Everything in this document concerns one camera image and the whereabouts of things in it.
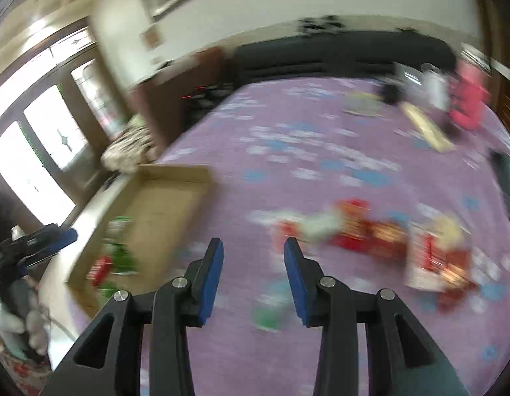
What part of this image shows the red white patterned cloth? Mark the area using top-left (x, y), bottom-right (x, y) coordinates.
top-left (0, 334), bottom-right (53, 396)

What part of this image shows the bright red snack packet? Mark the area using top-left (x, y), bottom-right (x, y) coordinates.
top-left (333, 199), bottom-right (373, 252)

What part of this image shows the pink bag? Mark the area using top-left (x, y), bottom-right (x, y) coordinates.
top-left (450, 58), bottom-right (489, 131)

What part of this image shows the large red white snack packet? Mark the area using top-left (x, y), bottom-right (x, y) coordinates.
top-left (404, 214), bottom-right (479, 314)

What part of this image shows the white bag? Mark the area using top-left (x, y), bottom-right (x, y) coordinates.
top-left (421, 63), bottom-right (450, 111)

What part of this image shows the brown cardboard box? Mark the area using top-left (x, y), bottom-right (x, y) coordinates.
top-left (65, 164), bottom-right (213, 318)

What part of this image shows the flat yellow box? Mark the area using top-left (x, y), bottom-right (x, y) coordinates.
top-left (400, 101), bottom-right (456, 152)

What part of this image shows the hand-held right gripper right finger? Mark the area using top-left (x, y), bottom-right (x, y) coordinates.
top-left (283, 238), bottom-right (470, 396)

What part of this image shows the black object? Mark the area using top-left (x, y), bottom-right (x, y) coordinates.
top-left (380, 73), bottom-right (405, 105)

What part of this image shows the black sofa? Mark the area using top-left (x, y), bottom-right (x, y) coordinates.
top-left (234, 34), bottom-right (457, 88)

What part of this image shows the floral patterned cloth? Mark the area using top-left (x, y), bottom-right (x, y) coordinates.
top-left (101, 115), bottom-right (157, 174)

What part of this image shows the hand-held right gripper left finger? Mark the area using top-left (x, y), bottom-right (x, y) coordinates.
top-left (41, 238), bottom-right (225, 396)

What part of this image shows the flat pale packet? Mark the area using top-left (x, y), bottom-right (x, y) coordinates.
top-left (344, 90), bottom-right (388, 117)

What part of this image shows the purple printed blanket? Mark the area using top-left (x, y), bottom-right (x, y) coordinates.
top-left (71, 76), bottom-right (510, 396)

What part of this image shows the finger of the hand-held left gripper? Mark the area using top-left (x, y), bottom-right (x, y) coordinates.
top-left (8, 223), bottom-right (78, 262)

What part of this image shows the grey white cloth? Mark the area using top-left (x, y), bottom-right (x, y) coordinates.
top-left (0, 278), bottom-right (50, 359)

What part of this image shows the red gold snack packet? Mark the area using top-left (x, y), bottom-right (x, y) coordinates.
top-left (362, 218), bottom-right (409, 259)

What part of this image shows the glass balcony door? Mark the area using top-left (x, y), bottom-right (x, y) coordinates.
top-left (0, 28), bottom-right (130, 232)

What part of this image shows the brown wooden cabinet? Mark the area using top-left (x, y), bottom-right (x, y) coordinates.
top-left (130, 47), bottom-right (236, 151)

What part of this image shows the small red snack packet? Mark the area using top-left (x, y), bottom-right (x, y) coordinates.
top-left (87, 256), bottom-right (114, 287)

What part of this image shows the dark teal object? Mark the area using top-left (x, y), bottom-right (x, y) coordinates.
top-left (491, 149), bottom-right (510, 217)

